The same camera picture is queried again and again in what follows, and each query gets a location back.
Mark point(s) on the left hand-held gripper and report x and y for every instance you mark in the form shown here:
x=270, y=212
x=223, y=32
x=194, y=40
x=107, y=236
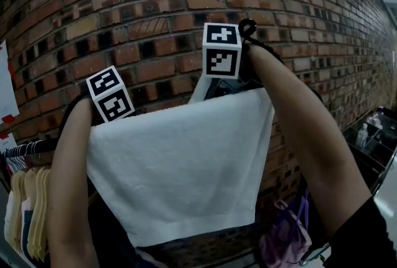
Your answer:
x=108, y=95

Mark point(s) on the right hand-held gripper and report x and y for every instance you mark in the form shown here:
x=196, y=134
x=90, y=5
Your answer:
x=221, y=54

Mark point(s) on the black clothes rack rail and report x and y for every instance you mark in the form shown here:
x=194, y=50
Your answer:
x=29, y=147

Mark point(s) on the white cloth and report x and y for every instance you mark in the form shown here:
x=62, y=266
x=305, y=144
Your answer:
x=183, y=164

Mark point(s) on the person's left forearm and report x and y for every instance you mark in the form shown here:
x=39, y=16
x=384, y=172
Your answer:
x=70, y=186

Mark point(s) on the person's right forearm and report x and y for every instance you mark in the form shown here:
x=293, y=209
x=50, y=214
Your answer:
x=305, y=149

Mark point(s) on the row of wooden clothes hangers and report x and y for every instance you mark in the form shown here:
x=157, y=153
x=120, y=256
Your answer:
x=28, y=201

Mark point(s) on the white paper sheet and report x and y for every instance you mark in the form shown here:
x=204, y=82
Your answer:
x=7, y=83
x=7, y=142

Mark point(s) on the clear plastic bottle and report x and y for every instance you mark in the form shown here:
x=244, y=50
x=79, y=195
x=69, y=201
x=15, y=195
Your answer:
x=361, y=135

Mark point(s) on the black storage cart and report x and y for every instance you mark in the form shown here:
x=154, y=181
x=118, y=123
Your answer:
x=370, y=142

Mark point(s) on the purple garment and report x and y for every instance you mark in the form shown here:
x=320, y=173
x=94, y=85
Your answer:
x=287, y=232

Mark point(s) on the black sleeve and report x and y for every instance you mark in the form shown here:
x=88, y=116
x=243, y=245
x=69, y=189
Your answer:
x=361, y=235

